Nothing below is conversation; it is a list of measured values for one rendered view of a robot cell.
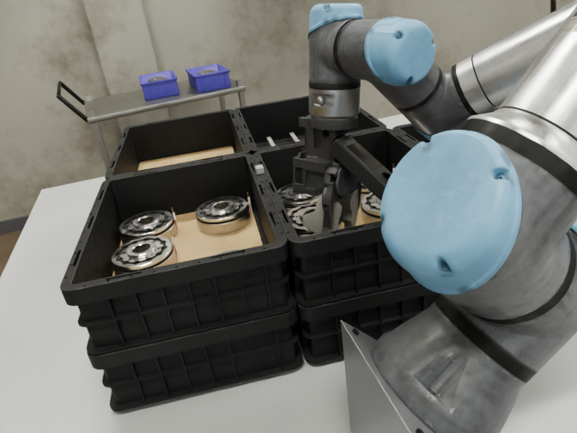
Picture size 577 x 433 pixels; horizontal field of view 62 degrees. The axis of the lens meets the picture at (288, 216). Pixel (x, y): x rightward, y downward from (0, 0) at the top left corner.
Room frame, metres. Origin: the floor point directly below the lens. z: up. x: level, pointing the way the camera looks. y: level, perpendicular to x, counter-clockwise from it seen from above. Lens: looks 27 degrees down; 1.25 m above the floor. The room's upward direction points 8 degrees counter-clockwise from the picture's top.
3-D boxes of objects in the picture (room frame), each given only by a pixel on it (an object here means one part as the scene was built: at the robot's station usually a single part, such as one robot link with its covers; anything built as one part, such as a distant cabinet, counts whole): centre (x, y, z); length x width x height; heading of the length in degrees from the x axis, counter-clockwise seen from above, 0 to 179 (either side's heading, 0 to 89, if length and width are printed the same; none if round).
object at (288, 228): (0.77, -0.12, 0.92); 0.40 x 0.30 x 0.02; 8
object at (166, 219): (0.82, 0.27, 0.86); 0.10 x 0.10 x 0.01
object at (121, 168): (1.12, 0.23, 0.87); 0.40 x 0.30 x 0.11; 8
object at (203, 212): (0.84, 0.13, 0.86); 0.10 x 0.10 x 0.01
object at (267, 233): (0.73, 0.18, 0.87); 0.40 x 0.30 x 0.11; 8
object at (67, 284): (0.73, 0.18, 0.92); 0.40 x 0.30 x 0.02; 8
